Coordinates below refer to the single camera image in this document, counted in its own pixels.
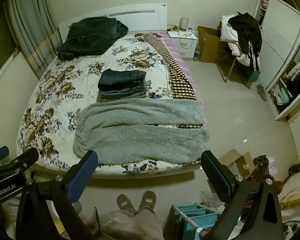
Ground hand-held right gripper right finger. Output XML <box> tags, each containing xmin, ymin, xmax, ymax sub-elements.
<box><xmin>201</xmin><ymin>151</ymin><xmax>284</xmax><ymax>240</ymax></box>

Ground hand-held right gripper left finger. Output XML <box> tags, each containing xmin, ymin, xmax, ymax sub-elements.
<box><xmin>15</xmin><ymin>150</ymin><xmax>98</xmax><ymax>240</ymax></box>

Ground grey fluffy towel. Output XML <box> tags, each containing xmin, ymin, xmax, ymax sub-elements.
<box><xmin>72</xmin><ymin>98</ymin><xmax>210</xmax><ymax>165</ymax></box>

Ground open flat cardboard box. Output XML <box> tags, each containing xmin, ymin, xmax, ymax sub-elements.
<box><xmin>219</xmin><ymin>149</ymin><xmax>255</xmax><ymax>179</ymax></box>

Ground teal laundry basket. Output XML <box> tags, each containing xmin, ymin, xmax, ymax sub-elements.
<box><xmin>170</xmin><ymin>204</ymin><xmax>227</xmax><ymax>240</ymax></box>

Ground grey slipper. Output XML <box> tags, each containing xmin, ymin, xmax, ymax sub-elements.
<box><xmin>117</xmin><ymin>194</ymin><xmax>137</xmax><ymax>215</ymax></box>
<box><xmin>139</xmin><ymin>190</ymin><xmax>157</xmax><ymax>212</ymax></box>

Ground person's legs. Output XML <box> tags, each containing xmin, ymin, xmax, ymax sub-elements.
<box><xmin>100</xmin><ymin>209</ymin><xmax>165</xmax><ymax>240</ymax></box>

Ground floral bed sheet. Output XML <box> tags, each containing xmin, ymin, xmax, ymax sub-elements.
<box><xmin>16</xmin><ymin>34</ymin><xmax>205</xmax><ymax>175</ymax></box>

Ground dark slipper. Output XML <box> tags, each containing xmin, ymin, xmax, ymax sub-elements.
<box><xmin>256</xmin><ymin>84</ymin><xmax>268</xmax><ymax>102</ymax></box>

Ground stack of folded jeans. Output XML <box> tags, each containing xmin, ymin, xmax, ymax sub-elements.
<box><xmin>97</xmin><ymin>68</ymin><xmax>147</xmax><ymax>103</ymax></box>

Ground brown checkered cloth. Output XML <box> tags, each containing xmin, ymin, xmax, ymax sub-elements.
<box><xmin>135</xmin><ymin>33</ymin><xmax>204</xmax><ymax>129</ymax></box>

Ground metal folding chair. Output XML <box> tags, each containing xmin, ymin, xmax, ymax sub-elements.
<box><xmin>217</xmin><ymin>54</ymin><xmax>261</xmax><ymax>88</ymax></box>

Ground brown cardboard box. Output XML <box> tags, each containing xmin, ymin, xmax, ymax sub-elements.
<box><xmin>197</xmin><ymin>26</ymin><xmax>227</xmax><ymax>63</ymax></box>

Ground pale striped curtain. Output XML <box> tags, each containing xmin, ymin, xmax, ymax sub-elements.
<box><xmin>4</xmin><ymin>0</ymin><xmax>61</xmax><ymax>80</ymax></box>

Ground pink striped sheet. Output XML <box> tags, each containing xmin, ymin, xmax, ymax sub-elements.
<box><xmin>156</xmin><ymin>31</ymin><xmax>208</xmax><ymax>130</ymax></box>

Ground white nightstand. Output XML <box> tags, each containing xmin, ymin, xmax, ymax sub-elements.
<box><xmin>167</xmin><ymin>29</ymin><xmax>199</xmax><ymax>60</ymax></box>

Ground dark green jacket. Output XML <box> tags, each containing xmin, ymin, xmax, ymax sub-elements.
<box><xmin>57</xmin><ymin>17</ymin><xmax>129</xmax><ymax>61</ymax></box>

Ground black garment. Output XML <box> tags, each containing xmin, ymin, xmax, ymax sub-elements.
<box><xmin>227</xmin><ymin>11</ymin><xmax>263</xmax><ymax>72</ymax></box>

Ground white wardrobe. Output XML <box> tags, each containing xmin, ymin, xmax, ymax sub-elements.
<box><xmin>255</xmin><ymin>0</ymin><xmax>300</xmax><ymax>120</ymax></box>

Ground white bed headboard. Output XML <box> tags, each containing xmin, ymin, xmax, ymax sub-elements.
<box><xmin>58</xmin><ymin>3</ymin><xmax>168</xmax><ymax>39</ymax></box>

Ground window frame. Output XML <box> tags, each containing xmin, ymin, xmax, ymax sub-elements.
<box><xmin>0</xmin><ymin>47</ymin><xmax>23</xmax><ymax>87</ymax></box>

